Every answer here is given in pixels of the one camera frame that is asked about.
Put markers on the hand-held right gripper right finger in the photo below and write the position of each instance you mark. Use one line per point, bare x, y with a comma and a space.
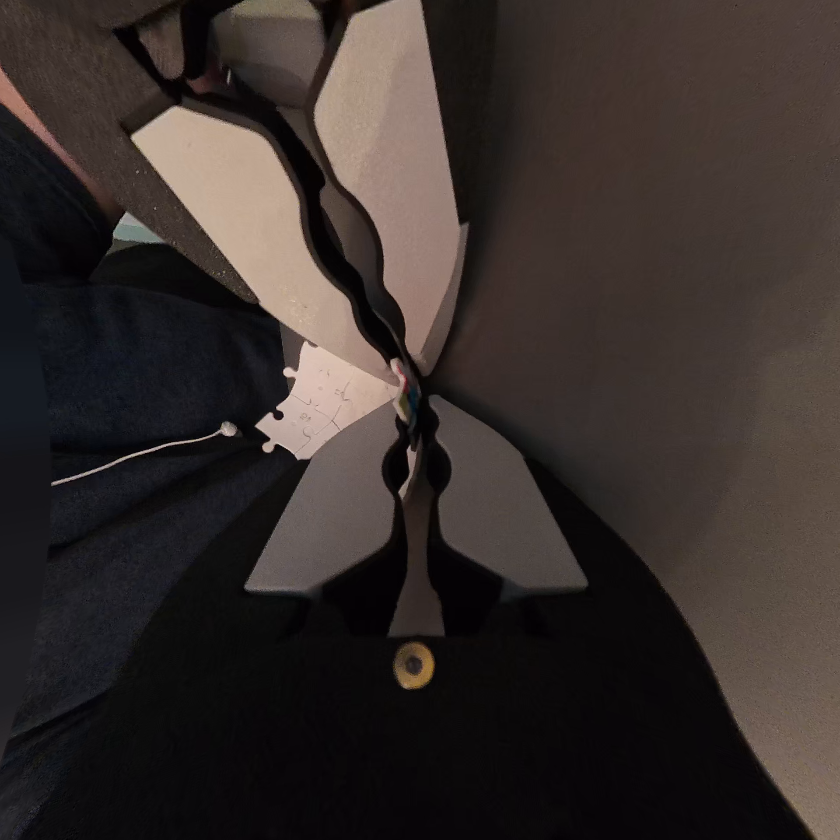
505, 525

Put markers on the assembled white puzzle section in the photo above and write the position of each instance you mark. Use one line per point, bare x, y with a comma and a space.
328, 400

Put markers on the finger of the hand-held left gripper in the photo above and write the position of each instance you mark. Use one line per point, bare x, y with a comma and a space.
236, 197
394, 131

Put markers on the white puzzle piece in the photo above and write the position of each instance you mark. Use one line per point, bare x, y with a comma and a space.
410, 394

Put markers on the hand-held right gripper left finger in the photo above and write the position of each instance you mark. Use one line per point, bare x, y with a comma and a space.
328, 525

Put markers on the person's left forearm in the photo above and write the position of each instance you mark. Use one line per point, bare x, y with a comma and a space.
13, 105

